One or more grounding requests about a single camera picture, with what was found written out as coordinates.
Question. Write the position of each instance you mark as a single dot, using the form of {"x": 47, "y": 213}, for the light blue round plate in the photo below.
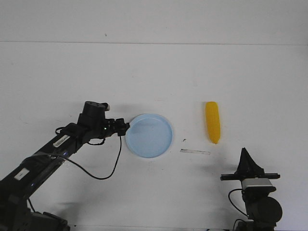
{"x": 149, "y": 135}

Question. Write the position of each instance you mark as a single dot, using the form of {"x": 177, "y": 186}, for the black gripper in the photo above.
{"x": 93, "y": 120}
{"x": 248, "y": 169}

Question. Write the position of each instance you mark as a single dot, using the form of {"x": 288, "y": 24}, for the clear tape strip horizontal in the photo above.
{"x": 195, "y": 151}

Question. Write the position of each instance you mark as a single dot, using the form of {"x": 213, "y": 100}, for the yellow corn cob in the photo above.
{"x": 212, "y": 120}

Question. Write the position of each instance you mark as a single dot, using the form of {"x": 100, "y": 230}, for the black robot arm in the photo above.
{"x": 262, "y": 211}
{"x": 16, "y": 212}

